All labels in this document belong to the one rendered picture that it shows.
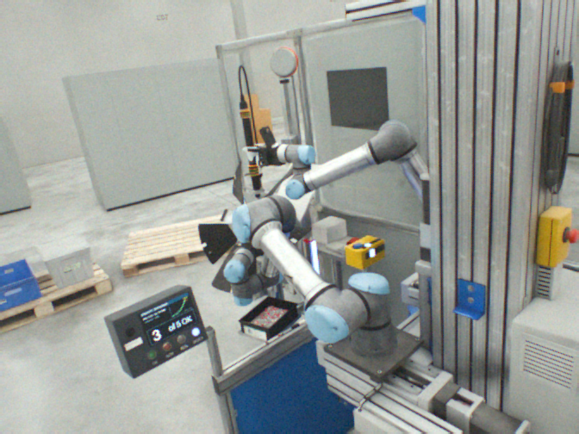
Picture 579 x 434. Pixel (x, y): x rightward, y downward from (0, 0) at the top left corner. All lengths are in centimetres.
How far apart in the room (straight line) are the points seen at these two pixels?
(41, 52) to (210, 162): 729
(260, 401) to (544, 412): 103
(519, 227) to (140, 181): 668
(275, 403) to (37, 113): 1249
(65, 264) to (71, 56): 986
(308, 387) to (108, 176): 578
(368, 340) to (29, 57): 1305
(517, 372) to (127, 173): 665
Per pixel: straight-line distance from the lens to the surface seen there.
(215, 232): 229
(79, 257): 462
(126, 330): 142
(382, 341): 138
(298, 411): 211
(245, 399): 187
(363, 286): 129
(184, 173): 760
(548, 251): 127
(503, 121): 113
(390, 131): 161
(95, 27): 1407
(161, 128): 743
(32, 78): 1384
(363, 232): 263
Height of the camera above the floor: 191
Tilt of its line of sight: 20 degrees down
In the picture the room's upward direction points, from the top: 8 degrees counter-clockwise
